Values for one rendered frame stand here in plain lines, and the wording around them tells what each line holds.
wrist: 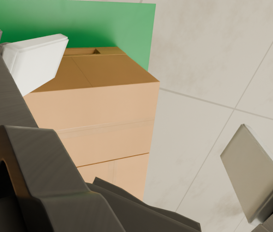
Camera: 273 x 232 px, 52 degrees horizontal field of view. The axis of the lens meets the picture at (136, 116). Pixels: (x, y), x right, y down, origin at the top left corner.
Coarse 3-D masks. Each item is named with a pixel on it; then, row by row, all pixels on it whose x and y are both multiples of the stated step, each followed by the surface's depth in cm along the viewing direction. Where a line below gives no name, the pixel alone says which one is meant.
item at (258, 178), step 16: (240, 128) 19; (240, 144) 18; (256, 144) 16; (224, 160) 19; (240, 160) 17; (256, 160) 15; (272, 160) 14; (240, 176) 16; (256, 176) 15; (272, 176) 14; (240, 192) 16; (256, 192) 14; (272, 192) 13; (256, 208) 14; (272, 208) 13; (256, 224) 14
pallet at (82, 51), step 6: (66, 48) 154; (72, 48) 155; (78, 48) 157; (84, 48) 158; (90, 48) 159; (96, 48) 160; (102, 48) 161; (108, 48) 162; (114, 48) 163; (66, 54) 155; (72, 54) 156; (78, 54) 147; (84, 54) 148; (90, 54) 149; (96, 54) 150; (102, 54) 151; (108, 54) 152; (114, 54) 154; (120, 54) 155; (126, 54) 157
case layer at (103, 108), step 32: (64, 64) 133; (96, 64) 137; (128, 64) 141; (32, 96) 104; (64, 96) 110; (96, 96) 116; (128, 96) 122; (64, 128) 117; (96, 128) 123; (128, 128) 131; (96, 160) 132; (128, 160) 141
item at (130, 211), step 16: (112, 192) 7; (128, 192) 7; (0, 208) 5; (16, 208) 5; (112, 208) 6; (128, 208) 7; (144, 208) 7; (0, 224) 5; (16, 224) 5; (128, 224) 6; (144, 224) 6; (160, 224) 7; (176, 224) 7; (192, 224) 7
